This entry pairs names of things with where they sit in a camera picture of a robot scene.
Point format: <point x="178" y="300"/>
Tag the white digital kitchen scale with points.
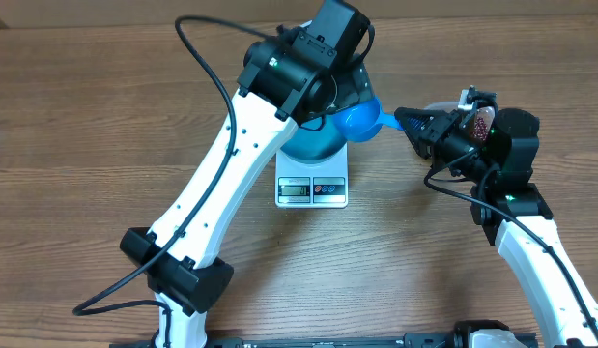
<point x="321" y="184"/>

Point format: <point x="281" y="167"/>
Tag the clear container of red beans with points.
<point x="479" y="125"/>

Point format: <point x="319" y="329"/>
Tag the blue plastic measuring scoop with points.
<point x="362" y="122"/>

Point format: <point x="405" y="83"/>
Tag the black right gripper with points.
<point x="437" y="122"/>

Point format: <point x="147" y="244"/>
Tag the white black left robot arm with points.
<point x="288" y="79"/>

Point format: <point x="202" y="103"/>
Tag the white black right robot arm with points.
<point x="495" y="149"/>

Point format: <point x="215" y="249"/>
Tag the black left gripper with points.
<point x="354" y="87"/>

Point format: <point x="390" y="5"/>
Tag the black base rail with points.
<point x="481" y="333"/>

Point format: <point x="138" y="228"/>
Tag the teal metal bowl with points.
<point x="314" y="146"/>

